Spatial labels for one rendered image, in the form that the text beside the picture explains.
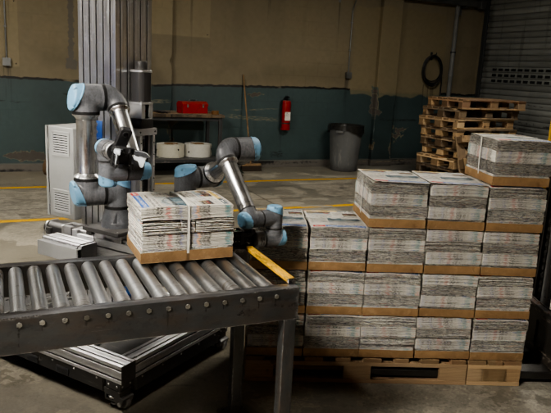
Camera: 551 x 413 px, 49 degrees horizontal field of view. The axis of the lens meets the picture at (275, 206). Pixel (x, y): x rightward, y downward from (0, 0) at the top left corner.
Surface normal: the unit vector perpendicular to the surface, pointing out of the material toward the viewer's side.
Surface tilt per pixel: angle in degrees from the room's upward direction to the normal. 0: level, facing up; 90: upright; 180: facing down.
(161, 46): 90
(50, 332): 90
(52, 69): 90
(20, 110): 90
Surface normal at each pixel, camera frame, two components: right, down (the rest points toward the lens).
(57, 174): -0.51, 0.16
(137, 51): 0.86, 0.15
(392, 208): 0.07, 0.22
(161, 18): 0.40, 0.22
